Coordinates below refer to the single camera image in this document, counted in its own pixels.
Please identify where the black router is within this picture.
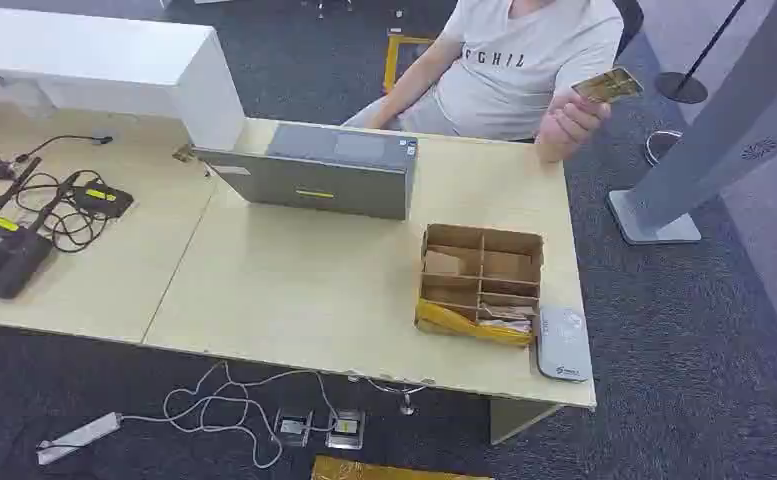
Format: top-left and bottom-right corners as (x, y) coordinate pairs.
(0, 156), (82, 301)

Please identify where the pale desk leg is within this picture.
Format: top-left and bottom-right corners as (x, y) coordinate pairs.
(489, 397), (563, 446)

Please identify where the grey laptop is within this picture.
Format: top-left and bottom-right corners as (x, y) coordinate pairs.
(193, 119), (420, 222)

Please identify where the yellow floor frame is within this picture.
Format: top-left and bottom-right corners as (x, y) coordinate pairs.
(382, 34), (437, 95)

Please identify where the steel floor socket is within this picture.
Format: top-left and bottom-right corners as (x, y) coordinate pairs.
(325, 409), (367, 452)
(273, 409), (314, 448)

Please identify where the black power adapter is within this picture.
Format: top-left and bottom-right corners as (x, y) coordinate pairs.
(71, 182), (136, 220)

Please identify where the stack of printed cards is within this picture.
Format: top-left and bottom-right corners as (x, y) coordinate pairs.
(477, 303), (536, 334)

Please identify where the grey cable under desk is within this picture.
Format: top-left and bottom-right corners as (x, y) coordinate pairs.
(348, 374), (429, 418)

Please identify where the person's left hand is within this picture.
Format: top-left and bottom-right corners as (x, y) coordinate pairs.
(534, 91), (613, 152)

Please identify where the tangled black cable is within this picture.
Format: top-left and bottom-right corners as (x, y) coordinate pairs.
(0, 168), (112, 254)

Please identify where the grey floor ring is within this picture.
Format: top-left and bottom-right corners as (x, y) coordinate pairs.
(644, 129), (684, 168)

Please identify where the black cable with plug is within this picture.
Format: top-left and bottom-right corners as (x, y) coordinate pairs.
(15, 134), (114, 164)

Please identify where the white card reader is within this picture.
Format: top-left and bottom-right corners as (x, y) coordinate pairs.
(536, 305), (595, 384)

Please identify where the black stanchion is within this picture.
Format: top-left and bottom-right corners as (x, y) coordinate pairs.
(654, 0), (748, 105)

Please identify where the person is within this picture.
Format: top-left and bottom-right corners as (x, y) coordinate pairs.
(342, 0), (626, 165)

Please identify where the grey kiosk stand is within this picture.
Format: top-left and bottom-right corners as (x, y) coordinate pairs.
(606, 0), (777, 246)

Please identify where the yellow foil sheet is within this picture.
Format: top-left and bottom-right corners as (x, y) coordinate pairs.
(310, 455), (495, 480)

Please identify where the gold patterned card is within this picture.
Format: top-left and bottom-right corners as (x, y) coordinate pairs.
(571, 66), (645, 105)

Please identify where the wooden card box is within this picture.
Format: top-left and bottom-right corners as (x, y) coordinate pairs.
(414, 223), (546, 349)

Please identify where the white cable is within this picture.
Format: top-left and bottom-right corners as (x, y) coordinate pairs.
(119, 360), (338, 470)

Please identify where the white power strip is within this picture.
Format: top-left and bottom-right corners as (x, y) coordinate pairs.
(35, 411), (123, 466)

